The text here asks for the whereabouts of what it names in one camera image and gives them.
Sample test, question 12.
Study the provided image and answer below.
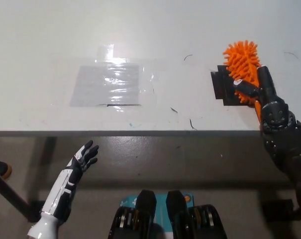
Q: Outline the black shoe with tan sole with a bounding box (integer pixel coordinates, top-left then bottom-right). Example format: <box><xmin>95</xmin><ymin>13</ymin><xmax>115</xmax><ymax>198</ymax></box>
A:
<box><xmin>0</xmin><ymin>160</ymin><xmax>13</xmax><ymax>180</ymax></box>

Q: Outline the black metal frame bar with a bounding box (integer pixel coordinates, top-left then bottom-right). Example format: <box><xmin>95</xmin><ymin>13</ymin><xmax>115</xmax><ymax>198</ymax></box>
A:
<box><xmin>0</xmin><ymin>165</ymin><xmax>39</xmax><ymax>222</ymax></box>

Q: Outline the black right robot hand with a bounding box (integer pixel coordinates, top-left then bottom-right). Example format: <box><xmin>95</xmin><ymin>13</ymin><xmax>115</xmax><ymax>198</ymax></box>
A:
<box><xmin>233</xmin><ymin>65</ymin><xmax>297</xmax><ymax>135</ymax></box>

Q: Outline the taped clear plastic sheet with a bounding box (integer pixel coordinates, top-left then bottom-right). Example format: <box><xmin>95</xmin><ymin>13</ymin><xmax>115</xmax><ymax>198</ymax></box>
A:
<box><xmin>69</xmin><ymin>44</ymin><xmax>157</xmax><ymax>113</ymax></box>

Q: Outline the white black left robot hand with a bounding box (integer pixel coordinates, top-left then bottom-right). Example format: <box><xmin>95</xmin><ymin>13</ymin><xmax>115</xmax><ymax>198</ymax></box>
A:
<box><xmin>40</xmin><ymin>139</ymin><xmax>100</xmax><ymax>222</ymax></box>

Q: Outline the black tape patch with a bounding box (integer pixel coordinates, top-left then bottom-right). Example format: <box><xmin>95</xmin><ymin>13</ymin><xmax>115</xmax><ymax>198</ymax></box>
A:
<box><xmin>210</xmin><ymin>65</ymin><xmax>259</xmax><ymax>107</ymax></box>

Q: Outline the orange microfibre duster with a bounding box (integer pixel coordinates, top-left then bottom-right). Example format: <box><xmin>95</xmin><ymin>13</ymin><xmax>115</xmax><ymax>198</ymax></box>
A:
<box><xmin>222</xmin><ymin>41</ymin><xmax>263</xmax><ymax>124</ymax></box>

